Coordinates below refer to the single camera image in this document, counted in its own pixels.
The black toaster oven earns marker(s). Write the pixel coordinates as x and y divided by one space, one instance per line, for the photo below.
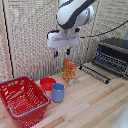
113 56

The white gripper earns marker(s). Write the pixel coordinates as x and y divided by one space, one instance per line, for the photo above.
63 38

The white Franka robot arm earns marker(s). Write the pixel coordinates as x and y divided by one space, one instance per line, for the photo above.
71 13

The orange yellow food box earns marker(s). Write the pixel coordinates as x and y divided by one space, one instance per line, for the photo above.
69 71

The blue cup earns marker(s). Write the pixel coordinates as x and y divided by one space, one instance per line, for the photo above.
58 94

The red plastic shopping basket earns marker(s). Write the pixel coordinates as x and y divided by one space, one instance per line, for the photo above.
20 100

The red bowl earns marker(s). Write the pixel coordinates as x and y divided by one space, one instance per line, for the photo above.
47 83

